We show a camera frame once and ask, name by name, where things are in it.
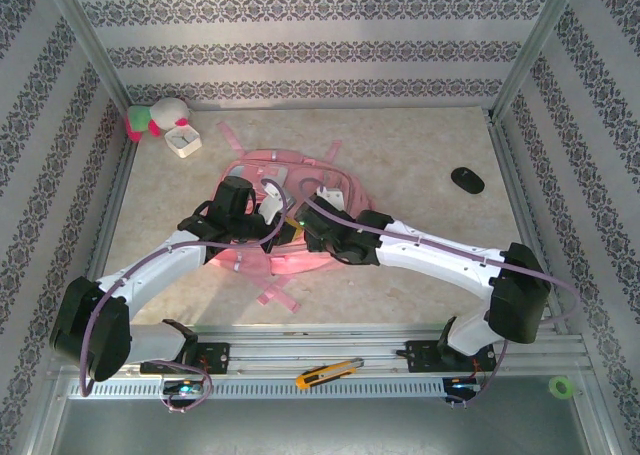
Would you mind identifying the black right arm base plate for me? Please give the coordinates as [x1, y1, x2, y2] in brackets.
[403, 338, 500, 375]

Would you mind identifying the orange utility knife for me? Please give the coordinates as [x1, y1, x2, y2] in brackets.
[294, 357, 366, 390]

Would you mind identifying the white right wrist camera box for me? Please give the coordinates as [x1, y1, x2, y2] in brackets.
[319, 186, 346, 211]

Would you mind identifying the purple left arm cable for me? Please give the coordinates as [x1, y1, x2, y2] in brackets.
[79, 177, 289, 415]

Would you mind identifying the black computer mouse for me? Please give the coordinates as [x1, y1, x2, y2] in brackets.
[450, 167, 485, 195]

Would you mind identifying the slotted grey cable duct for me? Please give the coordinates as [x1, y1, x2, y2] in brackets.
[67, 377, 447, 401]

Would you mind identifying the green tape roll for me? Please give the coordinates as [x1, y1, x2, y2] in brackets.
[548, 376, 575, 400]

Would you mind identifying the white square clock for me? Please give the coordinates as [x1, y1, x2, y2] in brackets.
[164, 125, 203, 159]

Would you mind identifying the aluminium side rail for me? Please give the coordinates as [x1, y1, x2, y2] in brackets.
[68, 117, 137, 340]
[487, 109, 570, 335]

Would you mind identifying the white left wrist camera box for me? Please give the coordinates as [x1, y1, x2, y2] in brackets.
[259, 179, 292, 225]

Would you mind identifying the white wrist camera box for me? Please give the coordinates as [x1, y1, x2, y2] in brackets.
[259, 179, 292, 225]
[319, 186, 346, 211]

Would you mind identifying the pink backpack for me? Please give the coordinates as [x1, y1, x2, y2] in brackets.
[207, 121, 381, 314]

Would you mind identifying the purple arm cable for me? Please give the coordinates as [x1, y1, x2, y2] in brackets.
[298, 178, 582, 410]
[79, 177, 289, 415]

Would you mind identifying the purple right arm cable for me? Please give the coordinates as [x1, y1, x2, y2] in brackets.
[298, 178, 582, 410]

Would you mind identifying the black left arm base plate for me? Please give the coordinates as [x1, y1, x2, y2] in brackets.
[139, 342, 232, 376]

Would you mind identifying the white pink green plush toy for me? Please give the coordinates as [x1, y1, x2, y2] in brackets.
[124, 98, 192, 144]

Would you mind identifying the aluminium mounting rail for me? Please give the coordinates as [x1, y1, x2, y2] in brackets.
[47, 323, 591, 379]

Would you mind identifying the aluminium frame post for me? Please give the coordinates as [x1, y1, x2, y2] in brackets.
[42, 0, 136, 122]
[487, 0, 585, 124]

